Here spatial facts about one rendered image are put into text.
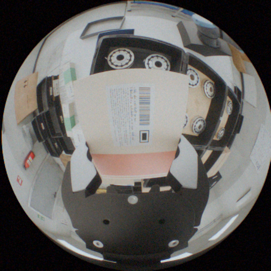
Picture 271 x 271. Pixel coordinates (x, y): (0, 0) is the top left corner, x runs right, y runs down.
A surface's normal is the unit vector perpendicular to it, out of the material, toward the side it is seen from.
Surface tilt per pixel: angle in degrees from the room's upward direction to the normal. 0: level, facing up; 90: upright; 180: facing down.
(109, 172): 0
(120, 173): 0
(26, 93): 77
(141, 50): 0
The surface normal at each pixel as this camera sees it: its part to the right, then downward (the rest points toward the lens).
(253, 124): -1.00, 0.04
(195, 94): 0.04, 0.53
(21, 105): 0.99, 0.04
